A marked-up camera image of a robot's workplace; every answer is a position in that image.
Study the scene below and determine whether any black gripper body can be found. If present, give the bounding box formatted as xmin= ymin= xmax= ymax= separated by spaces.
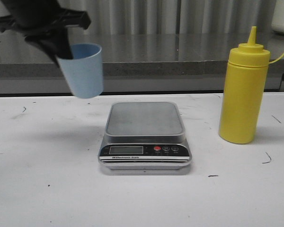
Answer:
xmin=0 ymin=0 xmax=91 ymax=33

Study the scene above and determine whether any yellow squeeze bottle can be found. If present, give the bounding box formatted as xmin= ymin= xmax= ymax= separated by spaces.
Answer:
xmin=219 ymin=26 xmax=274 ymax=144

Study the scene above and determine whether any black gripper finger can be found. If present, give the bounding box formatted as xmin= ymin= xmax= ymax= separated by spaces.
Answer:
xmin=25 ymin=29 xmax=73 ymax=67

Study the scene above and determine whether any light blue plastic cup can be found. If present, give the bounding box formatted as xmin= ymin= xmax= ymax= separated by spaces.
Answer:
xmin=57 ymin=44 xmax=104 ymax=99

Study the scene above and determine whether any white container in background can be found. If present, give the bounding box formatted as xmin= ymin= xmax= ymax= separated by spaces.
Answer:
xmin=271 ymin=0 xmax=284 ymax=34

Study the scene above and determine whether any silver digital kitchen scale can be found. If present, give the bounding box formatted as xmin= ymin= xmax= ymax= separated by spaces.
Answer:
xmin=98 ymin=102 xmax=192 ymax=171

